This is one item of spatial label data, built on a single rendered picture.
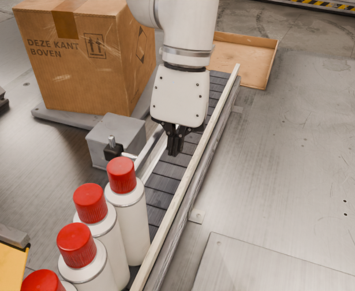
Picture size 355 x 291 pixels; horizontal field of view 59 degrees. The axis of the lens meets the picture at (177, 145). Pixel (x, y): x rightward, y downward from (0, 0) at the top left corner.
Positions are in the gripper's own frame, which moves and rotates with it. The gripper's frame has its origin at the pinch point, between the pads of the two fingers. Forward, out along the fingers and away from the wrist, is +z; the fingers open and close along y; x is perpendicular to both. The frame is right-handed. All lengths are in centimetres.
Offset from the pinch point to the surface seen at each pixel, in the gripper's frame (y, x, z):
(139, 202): 3.1, -22.9, -1.2
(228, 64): -1, 57, -9
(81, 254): 2.1, -34.1, -1.7
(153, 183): -2.6, -3.3, 7.9
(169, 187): 1.0, -3.2, 7.9
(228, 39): -5, 73, -16
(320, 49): 49, 293, -6
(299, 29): 26, 334, -20
